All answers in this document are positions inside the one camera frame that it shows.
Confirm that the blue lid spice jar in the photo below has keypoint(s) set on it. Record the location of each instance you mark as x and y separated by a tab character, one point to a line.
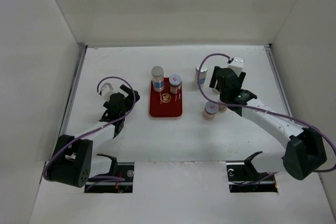
210	110
175	82

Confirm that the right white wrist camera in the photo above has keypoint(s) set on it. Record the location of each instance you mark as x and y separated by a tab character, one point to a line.
237	65

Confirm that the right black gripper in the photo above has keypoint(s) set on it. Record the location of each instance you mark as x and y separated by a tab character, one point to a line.
213	81

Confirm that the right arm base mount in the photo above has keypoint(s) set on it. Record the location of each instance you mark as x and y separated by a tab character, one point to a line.
244	178

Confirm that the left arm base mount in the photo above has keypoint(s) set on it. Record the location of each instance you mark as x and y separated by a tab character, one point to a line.
107	175

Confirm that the pink spice jar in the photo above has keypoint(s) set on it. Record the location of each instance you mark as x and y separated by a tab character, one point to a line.
222	108

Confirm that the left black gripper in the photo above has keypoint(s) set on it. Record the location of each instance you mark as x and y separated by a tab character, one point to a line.
129	99

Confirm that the silver lid shaker bottle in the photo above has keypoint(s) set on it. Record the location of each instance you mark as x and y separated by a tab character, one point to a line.
200	75

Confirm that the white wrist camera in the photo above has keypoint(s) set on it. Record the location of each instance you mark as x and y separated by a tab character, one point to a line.
237	65
106	91

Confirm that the blue label shaker bottle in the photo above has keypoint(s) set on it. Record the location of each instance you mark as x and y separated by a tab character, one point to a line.
158	78

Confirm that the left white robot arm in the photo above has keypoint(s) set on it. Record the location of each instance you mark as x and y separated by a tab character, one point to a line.
77	158

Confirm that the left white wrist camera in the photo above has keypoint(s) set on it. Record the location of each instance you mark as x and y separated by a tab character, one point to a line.
106	91

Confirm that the red rectangular tray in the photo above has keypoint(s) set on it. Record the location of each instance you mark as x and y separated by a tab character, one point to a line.
165	104

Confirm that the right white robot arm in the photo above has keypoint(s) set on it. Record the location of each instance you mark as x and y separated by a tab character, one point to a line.
304	148

